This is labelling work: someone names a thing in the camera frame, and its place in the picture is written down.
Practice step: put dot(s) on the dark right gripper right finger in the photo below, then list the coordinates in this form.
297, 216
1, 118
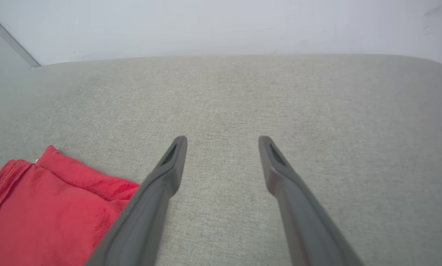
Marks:
302, 221

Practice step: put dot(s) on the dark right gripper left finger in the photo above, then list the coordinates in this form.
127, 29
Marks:
147, 218

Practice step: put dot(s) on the red jersey with white sleeves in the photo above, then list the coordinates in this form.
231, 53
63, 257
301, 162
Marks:
47, 214

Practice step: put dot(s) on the grey fabric sofa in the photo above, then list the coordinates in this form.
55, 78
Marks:
224, 99

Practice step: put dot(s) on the grey wall corner strip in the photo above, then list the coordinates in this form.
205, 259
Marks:
10, 40

